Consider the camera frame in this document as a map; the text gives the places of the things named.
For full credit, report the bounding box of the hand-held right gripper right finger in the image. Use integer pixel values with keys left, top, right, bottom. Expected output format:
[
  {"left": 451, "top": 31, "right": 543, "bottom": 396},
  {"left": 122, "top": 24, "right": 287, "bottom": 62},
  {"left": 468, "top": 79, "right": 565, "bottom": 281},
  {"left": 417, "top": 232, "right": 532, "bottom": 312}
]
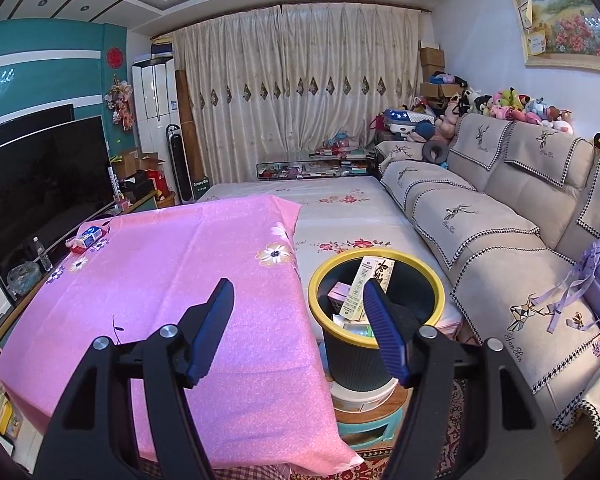
[{"left": 362, "top": 278, "right": 566, "bottom": 480}]

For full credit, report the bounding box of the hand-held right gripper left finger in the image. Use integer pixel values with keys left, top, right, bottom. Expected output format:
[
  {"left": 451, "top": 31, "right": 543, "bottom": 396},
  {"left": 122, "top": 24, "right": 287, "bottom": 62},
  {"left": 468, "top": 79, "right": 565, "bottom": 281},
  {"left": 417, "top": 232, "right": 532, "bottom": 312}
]
[{"left": 32, "top": 277, "right": 236, "bottom": 480}]

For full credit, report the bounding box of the white long printed box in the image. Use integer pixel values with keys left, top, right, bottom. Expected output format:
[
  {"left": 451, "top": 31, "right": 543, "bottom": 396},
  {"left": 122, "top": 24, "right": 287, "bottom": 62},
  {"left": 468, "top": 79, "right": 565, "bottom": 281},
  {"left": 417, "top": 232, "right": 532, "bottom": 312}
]
[{"left": 341, "top": 255, "right": 397, "bottom": 321}]

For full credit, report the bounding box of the yellow rimmed dark trash bin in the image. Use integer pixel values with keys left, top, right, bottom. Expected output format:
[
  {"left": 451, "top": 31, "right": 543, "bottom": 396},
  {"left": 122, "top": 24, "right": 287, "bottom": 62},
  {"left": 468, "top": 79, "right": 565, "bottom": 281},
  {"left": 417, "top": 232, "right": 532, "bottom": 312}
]
[{"left": 307, "top": 248, "right": 447, "bottom": 393}]

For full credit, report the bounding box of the white round container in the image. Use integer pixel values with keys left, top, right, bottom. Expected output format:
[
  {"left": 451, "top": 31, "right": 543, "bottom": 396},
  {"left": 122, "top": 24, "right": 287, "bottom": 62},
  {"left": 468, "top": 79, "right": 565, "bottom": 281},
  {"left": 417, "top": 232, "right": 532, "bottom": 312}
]
[{"left": 330, "top": 377, "right": 403, "bottom": 411}]

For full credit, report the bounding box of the pink floral tablecloth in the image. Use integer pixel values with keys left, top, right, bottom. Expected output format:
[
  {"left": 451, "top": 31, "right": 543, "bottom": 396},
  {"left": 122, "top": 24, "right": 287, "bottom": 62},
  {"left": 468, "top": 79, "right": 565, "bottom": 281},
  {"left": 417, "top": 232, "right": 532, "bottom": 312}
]
[{"left": 0, "top": 194, "right": 363, "bottom": 471}]

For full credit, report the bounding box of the teal plastic stool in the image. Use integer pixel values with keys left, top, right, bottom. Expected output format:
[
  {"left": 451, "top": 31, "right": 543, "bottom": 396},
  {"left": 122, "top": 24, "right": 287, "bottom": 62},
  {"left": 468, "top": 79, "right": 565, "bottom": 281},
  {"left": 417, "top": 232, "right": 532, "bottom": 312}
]
[{"left": 340, "top": 410, "right": 406, "bottom": 448}]

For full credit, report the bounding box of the floral bed sheet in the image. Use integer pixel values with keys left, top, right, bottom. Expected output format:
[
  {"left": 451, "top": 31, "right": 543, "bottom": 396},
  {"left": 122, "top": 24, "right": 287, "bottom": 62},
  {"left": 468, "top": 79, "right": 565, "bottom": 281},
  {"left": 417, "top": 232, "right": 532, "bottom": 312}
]
[{"left": 195, "top": 176, "right": 461, "bottom": 331}]

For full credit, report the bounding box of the beige covered sofa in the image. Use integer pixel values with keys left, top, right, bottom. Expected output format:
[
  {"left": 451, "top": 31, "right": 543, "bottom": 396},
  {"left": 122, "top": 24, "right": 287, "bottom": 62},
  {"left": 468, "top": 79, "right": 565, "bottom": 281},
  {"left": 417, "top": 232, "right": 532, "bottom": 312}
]
[{"left": 375, "top": 112, "right": 600, "bottom": 436}]

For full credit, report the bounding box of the blue tissue box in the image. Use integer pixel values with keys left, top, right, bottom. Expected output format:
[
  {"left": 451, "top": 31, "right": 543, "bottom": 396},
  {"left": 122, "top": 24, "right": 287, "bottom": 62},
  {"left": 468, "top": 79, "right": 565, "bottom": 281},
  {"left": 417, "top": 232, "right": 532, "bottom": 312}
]
[{"left": 65, "top": 226, "right": 104, "bottom": 255}]

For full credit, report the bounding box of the red gift bag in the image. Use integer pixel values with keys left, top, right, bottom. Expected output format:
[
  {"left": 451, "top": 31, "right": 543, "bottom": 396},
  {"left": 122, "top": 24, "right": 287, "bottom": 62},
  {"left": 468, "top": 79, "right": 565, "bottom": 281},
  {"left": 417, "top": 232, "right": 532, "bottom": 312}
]
[{"left": 145, "top": 169, "right": 173, "bottom": 200}]

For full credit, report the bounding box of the black tower fan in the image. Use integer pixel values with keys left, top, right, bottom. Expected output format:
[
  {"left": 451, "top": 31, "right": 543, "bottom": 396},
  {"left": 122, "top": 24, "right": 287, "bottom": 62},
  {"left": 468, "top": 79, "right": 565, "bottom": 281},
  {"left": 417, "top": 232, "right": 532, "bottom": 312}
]
[{"left": 166, "top": 124, "right": 186, "bottom": 201}]

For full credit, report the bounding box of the low glass shelf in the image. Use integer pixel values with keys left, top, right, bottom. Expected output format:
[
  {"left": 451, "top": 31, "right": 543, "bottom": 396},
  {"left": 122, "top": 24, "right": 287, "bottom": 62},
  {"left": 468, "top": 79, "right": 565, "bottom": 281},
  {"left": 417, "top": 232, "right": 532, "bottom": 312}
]
[{"left": 256, "top": 157, "right": 378, "bottom": 181}]

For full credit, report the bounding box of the clear water bottle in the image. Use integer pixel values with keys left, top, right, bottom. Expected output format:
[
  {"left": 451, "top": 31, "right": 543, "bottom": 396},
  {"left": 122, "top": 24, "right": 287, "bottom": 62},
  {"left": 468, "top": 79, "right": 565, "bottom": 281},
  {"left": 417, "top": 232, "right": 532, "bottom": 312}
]
[{"left": 32, "top": 236, "right": 52, "bottom": 272}]

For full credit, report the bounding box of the open cardboard box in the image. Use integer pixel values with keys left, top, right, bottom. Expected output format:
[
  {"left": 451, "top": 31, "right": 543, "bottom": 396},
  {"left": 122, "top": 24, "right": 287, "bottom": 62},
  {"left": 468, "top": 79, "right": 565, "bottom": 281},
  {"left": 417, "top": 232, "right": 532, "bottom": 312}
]
[{"left": 111, "top": 147, "right": 166, "bottom": 178}]

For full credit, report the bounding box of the grey neck pillow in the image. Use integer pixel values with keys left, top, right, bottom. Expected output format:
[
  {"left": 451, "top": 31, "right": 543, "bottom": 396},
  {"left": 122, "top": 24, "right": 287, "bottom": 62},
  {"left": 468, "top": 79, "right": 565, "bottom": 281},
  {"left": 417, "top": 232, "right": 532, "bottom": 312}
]
[{"left": 422, "top": 139, "right": 451, "bottom": 163}]

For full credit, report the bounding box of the brown tall cardboard panel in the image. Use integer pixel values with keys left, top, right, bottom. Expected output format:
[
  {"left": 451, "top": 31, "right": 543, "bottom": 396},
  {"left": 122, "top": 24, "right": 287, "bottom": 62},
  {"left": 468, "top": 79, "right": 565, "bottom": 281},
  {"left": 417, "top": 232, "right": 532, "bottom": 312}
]
[{"left": 175, "top": 69, "right": 204, "bottom": 181}]

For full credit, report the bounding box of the blue star cushion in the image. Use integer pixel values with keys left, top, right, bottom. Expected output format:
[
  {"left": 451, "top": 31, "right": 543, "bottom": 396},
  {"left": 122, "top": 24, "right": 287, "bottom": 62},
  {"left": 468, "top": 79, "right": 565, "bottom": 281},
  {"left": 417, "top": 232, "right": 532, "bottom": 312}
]
[{"left": 384, "top": 107, "right": 417, "bottom": 126}]

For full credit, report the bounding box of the bookshelf with books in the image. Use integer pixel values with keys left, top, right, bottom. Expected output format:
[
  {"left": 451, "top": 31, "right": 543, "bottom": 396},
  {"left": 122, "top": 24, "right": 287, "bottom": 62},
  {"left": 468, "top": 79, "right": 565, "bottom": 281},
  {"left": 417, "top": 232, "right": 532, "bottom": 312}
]
[{"left": 0, "top": 345, "right": 26, "bottom": 441}]

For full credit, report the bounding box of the large curved television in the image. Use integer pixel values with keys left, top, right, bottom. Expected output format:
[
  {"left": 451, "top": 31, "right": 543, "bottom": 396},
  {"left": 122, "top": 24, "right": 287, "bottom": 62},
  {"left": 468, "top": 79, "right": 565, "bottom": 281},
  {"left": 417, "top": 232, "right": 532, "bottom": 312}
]
[{"left": 0, "top": 115, "right": 118, "bottom": 281}]

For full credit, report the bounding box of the hanging flower decoration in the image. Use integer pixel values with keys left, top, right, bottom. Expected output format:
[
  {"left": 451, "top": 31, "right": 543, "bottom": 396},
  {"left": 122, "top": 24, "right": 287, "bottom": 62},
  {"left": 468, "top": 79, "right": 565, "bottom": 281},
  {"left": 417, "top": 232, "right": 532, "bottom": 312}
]
[{"left": 105, "top": 75, "right": 135, "bottom": 131}]

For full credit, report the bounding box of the pile of plush toys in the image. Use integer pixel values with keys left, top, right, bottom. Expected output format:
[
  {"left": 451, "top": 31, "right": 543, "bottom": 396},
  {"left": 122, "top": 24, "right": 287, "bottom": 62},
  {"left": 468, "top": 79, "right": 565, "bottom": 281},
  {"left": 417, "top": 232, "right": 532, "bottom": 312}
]
[{"left": 432, "top": 87, "right": 576, "bottom": 136}]

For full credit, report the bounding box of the beige patterned curtain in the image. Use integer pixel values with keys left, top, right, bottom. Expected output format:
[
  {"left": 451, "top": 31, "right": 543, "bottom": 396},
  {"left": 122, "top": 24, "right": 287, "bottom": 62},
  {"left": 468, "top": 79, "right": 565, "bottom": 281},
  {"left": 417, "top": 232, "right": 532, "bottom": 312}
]
[{"left": 172, "top": 4, "right": 423, "bottom": 183}]

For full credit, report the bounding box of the stack of cardboard boxes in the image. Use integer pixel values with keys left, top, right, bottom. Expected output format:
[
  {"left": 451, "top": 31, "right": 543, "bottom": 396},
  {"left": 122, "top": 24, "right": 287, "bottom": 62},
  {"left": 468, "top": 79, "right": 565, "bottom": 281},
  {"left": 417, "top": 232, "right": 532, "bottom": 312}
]
[{"left": 419, "top": 46, "right": 463, "bottom": 101}]

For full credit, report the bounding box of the flat black television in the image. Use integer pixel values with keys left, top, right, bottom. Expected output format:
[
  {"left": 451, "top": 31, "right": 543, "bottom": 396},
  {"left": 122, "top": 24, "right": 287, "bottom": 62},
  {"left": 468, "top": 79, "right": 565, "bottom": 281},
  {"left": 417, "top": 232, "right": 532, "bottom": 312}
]
[{"left": 0, "top": 103, "right": 76, "bottom": 138}]

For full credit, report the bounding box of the framed flower painting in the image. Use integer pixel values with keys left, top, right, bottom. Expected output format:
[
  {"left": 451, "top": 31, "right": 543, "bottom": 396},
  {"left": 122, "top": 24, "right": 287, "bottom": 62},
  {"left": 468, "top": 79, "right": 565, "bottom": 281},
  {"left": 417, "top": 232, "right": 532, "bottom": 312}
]
[{"left": 507, "top": 0, "right": 600, "bottom": 68}]

